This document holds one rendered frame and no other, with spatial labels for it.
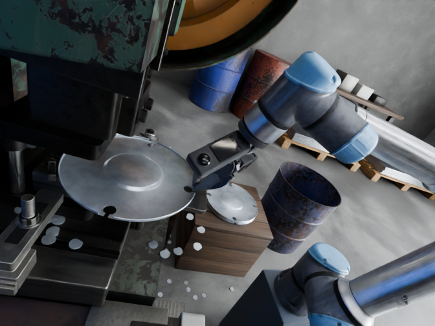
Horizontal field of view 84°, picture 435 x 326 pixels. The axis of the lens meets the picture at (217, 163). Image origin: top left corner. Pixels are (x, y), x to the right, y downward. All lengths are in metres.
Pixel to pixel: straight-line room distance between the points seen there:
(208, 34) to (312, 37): 3.34
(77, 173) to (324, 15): 3.83
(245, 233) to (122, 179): 0.78
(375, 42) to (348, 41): 0.39
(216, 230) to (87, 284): 0.74
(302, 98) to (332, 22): 3.75
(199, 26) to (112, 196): 0.52
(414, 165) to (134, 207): 0.58
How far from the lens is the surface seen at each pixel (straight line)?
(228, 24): 0.78
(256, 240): 1.25
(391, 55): 4.69
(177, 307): 1.11
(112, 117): 0.44
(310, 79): 0.39
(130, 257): 0.59
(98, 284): 0.49
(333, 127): 0.42
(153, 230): 0.64
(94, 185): 0.53
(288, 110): 0.40
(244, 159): 0.49
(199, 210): 0.53
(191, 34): 0.78
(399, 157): 0.64
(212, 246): 1.23
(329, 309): 0.74
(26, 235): 0.49
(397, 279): 0.70
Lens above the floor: 1.14
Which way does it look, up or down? 31 degrees down
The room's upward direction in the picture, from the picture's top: 24 degrees clockwise
